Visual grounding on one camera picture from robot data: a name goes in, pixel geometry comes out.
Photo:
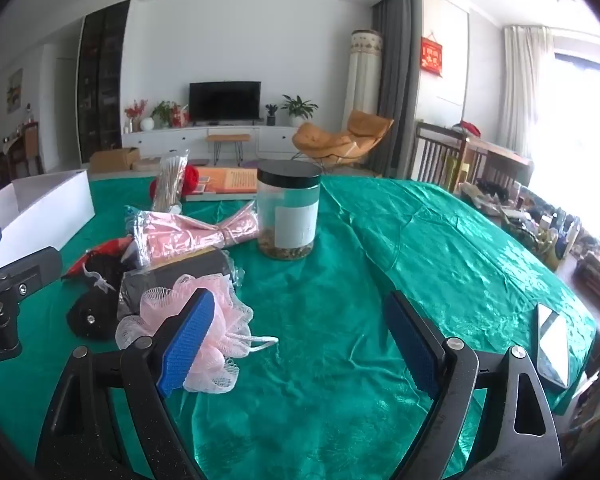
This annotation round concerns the green satin tablecloth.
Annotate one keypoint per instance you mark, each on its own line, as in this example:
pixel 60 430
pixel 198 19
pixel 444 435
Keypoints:
pixel 330 310

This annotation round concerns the pink cloth in clear wrap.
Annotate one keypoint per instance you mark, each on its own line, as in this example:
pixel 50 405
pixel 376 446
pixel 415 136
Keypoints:
pixel 180 235

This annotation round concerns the framed wall painting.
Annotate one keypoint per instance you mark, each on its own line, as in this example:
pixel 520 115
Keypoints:
pixel 14 91

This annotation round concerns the orange lounge chair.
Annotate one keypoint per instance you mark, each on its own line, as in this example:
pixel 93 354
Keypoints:
pixel 325 137

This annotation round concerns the small plant in dark pot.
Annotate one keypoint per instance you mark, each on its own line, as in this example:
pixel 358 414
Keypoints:
pixel 271 115

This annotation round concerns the plastic packet of thin sticks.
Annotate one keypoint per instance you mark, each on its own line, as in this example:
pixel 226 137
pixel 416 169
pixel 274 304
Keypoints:
pixel 170 185

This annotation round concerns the white television cabinet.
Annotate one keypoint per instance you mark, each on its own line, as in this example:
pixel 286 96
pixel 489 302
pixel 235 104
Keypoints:
pixel 180 137

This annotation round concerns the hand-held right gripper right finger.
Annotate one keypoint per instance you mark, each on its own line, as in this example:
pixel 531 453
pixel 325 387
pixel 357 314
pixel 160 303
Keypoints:
pixel 412 345

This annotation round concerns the green potted plant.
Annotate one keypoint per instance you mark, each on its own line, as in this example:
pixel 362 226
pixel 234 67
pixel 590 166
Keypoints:
pixel 162 112

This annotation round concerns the brown cardboard box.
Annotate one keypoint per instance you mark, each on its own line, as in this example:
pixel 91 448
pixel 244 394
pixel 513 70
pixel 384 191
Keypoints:
pixel 112 160

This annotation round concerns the red yarn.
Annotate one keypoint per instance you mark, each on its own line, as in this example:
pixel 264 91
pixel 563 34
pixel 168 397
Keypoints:
pixel 191 177

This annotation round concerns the round ceiling lamp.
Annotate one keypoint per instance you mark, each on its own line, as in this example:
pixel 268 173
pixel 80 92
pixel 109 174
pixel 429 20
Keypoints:
pixel 566 0

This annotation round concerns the red gift box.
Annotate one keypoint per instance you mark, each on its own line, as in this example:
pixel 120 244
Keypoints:
pixel 180 119

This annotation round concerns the clear jar with black lid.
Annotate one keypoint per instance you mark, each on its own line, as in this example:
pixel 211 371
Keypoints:
pixel 290 220

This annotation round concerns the black television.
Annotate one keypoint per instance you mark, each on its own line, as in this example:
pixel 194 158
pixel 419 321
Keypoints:
pixel 225 100

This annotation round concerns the wooden stool with metal legs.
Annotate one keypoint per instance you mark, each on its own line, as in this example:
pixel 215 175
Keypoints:
pixel 227 137

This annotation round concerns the white curtain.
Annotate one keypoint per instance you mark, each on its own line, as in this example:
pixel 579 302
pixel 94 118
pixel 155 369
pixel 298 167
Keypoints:
pixel 527 90

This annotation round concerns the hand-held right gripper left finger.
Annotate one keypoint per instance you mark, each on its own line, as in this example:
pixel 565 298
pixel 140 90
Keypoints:
pixel 187 340

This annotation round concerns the black display cabinet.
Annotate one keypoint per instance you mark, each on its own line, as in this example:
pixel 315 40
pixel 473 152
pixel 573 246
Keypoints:
pixel 102 85

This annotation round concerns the covered standing air conditioner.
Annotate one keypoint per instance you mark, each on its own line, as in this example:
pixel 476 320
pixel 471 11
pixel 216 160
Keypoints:
pixel 360 80

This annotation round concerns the black lace cloth bundle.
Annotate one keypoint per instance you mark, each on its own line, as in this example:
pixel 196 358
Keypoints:
pixel 92 310

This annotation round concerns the red wall hanging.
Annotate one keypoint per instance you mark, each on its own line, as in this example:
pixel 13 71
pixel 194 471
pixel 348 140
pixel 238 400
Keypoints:
pixel 431 55

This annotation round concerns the orange book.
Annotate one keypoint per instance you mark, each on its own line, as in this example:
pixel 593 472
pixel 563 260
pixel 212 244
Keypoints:
pixel 230 180

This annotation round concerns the smartphone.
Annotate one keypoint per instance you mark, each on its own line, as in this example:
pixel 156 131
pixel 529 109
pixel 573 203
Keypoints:
pixel 554 345

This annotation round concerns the white cardboard box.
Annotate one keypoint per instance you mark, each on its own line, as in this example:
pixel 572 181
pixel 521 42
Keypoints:
pixel 45 205

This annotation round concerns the beige round floor cushion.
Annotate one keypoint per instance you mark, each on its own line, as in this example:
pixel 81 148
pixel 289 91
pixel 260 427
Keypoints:
pixel 146 165

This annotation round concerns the pile of assorted small items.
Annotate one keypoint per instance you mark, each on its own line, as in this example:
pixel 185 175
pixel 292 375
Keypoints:
pixel 555 230

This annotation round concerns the red flowers in vase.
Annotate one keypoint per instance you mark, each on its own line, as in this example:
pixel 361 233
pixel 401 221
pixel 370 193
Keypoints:
pixel 132 110

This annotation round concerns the red cloth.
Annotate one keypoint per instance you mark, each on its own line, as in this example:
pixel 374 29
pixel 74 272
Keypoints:
pixel 471 129

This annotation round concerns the white round vase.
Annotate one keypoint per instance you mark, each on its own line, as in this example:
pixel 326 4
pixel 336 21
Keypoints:
pixel 147 123

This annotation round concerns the dark grey wrapped package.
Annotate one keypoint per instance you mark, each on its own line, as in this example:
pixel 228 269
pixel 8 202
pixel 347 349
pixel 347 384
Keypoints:
pixel 180 265

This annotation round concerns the pink mesh bath pouf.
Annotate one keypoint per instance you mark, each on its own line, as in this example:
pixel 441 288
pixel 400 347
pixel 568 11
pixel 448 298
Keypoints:
pixel 225 320

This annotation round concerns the wooden railed furniture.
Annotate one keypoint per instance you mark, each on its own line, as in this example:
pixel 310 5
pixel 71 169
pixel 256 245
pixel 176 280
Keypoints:
pixel 500 152

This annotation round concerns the leafy plant in white pot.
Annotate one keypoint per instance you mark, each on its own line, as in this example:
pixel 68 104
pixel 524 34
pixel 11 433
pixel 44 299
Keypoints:
pixel 297 107

